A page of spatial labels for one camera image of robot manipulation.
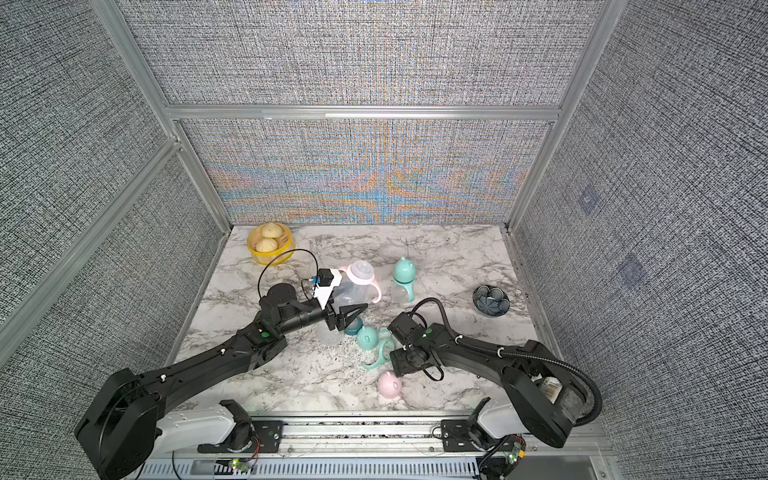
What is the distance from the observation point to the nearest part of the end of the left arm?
665 millimetres

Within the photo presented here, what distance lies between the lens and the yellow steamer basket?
3.55 ft

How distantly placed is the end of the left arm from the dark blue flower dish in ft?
1.47

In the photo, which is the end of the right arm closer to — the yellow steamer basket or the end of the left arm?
the end of the left arm

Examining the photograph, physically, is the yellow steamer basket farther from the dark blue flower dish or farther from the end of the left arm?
the dark blue flower dish

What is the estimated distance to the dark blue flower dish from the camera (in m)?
0.95

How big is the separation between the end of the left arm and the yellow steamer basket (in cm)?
47

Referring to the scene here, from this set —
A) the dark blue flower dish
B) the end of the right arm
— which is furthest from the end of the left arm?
the dark blue flower dish
